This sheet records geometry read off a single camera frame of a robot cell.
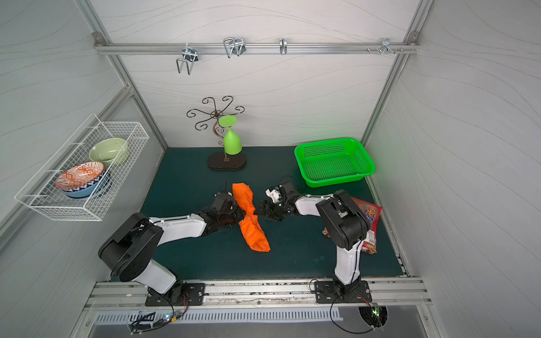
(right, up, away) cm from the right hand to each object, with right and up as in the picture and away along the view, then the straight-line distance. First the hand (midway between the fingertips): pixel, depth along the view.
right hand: (259, 214), depth 91 cm
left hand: (-6, 0, 0) cm, 6 cm away
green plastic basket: (+39, +23, +23) cm, 51 cm away
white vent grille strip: (+6, -30, -21) cm, 37 cm away
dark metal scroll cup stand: (-23, +24, +22) cm, 40 cm away
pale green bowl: (-51, +27, -19) cm, 61 cm away
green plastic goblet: (-12, +31, 0) cm, 33 cm away
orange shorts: (-3, -3, -6) cm, 8 cm away
